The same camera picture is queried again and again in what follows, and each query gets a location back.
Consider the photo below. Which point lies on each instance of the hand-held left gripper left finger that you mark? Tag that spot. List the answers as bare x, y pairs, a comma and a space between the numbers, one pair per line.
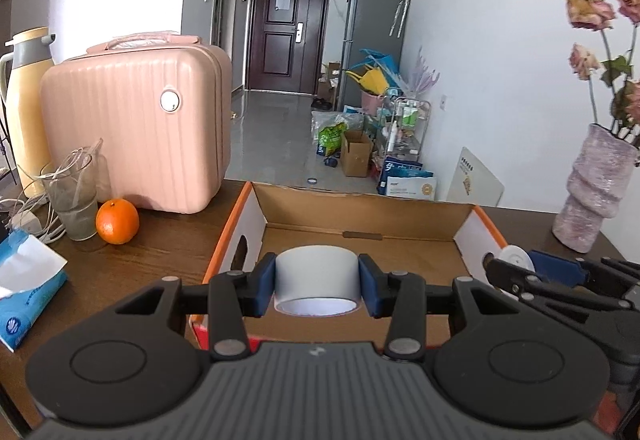
265, 282

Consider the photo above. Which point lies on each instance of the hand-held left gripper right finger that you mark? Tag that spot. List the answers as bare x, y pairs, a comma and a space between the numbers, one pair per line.
370, 287

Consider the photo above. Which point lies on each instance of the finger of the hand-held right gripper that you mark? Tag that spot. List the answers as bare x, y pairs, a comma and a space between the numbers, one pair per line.
555, 267
515, 285

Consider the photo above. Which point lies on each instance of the grey tape roll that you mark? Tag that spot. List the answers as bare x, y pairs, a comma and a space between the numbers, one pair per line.
316, 275

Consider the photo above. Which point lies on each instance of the cardboard box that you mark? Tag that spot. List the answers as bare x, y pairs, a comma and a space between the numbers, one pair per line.
400, 230

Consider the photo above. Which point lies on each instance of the white flat box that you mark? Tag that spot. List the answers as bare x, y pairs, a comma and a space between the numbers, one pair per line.
407, 187

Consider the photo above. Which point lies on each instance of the white leaning board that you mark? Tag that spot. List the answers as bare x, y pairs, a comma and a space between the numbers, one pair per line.
475, 180

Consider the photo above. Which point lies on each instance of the blue paper pack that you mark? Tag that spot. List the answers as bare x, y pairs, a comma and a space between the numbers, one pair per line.
402, 166

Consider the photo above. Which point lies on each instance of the small brown carton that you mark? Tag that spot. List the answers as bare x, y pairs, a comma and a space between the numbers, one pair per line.
356, 157

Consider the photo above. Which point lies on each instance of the green printed bag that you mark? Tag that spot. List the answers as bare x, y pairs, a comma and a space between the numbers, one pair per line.
331, 140

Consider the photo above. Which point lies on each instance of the orange fruit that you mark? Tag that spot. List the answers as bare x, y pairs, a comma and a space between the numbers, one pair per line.
117, 221

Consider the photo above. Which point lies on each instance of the clear plastic floor bag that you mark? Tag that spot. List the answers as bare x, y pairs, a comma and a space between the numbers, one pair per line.
325, 117

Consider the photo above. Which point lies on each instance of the pink plastic bucket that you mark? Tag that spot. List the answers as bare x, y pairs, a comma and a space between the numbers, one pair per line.
372, 104

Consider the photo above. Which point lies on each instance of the dark shoes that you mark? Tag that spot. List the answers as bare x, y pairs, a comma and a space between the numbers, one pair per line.
321, 104

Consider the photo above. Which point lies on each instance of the clear drinking glass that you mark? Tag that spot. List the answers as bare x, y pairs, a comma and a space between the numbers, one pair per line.
77, 220

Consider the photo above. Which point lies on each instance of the pink ribbed suitcase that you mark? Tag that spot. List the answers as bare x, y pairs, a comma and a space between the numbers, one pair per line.
125, 130

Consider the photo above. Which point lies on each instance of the stacked brown cartons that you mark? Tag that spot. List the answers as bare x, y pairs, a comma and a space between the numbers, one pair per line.
331, 80

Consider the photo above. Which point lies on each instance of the purple dried grass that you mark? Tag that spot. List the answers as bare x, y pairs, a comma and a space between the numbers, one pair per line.
422, 75

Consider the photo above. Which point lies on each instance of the blue plastic stools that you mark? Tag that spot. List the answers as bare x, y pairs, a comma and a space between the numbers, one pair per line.
375, 57

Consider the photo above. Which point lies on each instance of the dark brown entrance door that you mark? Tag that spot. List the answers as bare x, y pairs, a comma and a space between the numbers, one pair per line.
280, 50

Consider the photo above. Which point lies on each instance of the blue tissue pack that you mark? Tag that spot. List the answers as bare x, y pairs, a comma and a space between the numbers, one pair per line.
27, 300

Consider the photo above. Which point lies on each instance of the grey refrigerator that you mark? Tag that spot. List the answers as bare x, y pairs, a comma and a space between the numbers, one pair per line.
370, 25

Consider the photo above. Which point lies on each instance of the grey side door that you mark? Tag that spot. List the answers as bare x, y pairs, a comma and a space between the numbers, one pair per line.
225, 15

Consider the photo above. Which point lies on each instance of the white folded umbrella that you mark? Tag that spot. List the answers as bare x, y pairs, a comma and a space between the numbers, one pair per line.
402, 2

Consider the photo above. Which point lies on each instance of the yellow thermos jug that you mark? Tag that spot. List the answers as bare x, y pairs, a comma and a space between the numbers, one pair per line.
27, 110

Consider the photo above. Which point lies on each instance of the white wall socket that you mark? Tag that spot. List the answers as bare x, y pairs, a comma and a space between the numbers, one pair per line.
444, 102

